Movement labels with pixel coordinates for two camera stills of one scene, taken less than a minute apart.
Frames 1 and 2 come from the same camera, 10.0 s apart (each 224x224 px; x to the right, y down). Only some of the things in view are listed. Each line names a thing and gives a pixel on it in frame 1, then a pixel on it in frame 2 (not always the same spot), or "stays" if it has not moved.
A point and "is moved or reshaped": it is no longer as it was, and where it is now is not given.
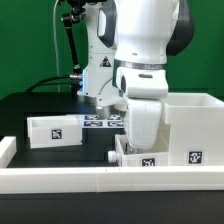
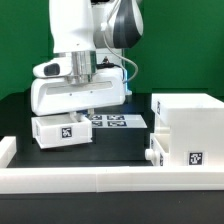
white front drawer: x=129 y=156 is moved or reshaped
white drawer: x=55 y=131 is moved or reshaped
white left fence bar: x=8 y=149 stays
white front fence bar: x=112 y=179 stays
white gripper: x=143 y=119 to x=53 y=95
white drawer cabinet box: x=196 y=129 stays
